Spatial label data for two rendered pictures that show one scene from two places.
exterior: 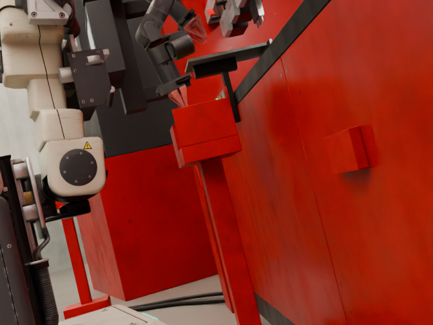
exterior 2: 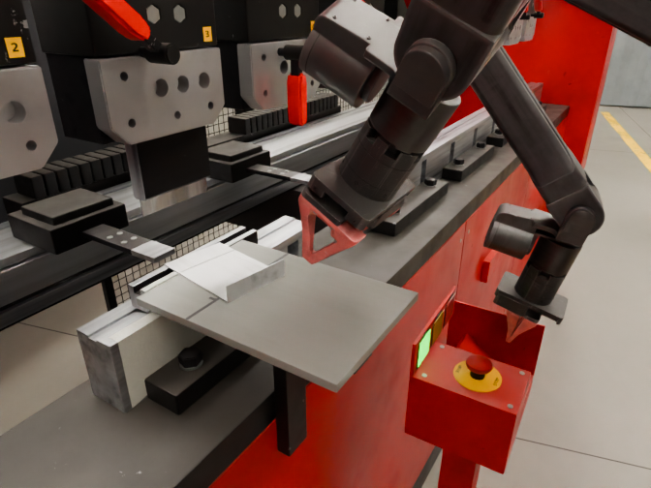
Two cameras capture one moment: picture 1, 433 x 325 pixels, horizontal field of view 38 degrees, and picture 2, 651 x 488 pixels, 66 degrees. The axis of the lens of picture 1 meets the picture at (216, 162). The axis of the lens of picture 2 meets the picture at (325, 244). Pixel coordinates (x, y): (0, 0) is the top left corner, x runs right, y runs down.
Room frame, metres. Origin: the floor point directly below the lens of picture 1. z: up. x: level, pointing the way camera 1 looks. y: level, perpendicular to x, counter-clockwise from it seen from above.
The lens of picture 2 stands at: (2.47, 0.24, 1.30)
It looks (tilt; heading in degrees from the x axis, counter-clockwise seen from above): 26 degrees down; 219
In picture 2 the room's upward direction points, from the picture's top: straight up
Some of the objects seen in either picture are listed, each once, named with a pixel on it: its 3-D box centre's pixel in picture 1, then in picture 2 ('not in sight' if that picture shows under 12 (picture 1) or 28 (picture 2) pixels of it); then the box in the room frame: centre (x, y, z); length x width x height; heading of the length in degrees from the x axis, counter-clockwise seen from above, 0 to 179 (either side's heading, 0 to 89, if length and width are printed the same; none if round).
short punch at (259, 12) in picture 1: (257, 11); (171, 165); (2.15, -0.26, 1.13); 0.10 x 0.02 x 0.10; 7
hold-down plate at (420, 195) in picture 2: not in sight; (413, 204); (1.54, -0.27, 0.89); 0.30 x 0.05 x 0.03; 7
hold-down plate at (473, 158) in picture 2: not in sight; (469, 161); (1.14, -0.32, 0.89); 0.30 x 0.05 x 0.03; 7
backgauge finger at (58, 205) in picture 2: not in sight; (101, 227); (2.17, -0.42, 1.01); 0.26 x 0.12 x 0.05; 97
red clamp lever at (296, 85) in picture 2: not in sight; (293, 85); (1.99, -0.21, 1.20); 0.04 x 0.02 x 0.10; 97
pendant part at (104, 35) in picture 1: (104, 48); not in sight; (3.27, 0.42, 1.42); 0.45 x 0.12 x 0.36; 12
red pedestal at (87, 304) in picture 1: (75, 252); not in sight; (3.67, 0.91, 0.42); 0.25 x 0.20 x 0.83; 97
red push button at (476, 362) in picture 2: not in sight; (478, 369); (1.86, 0.04, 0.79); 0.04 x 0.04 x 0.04
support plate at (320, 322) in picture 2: (224, 58); (278, 298); (2.13, -0.11, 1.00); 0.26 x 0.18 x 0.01; 97
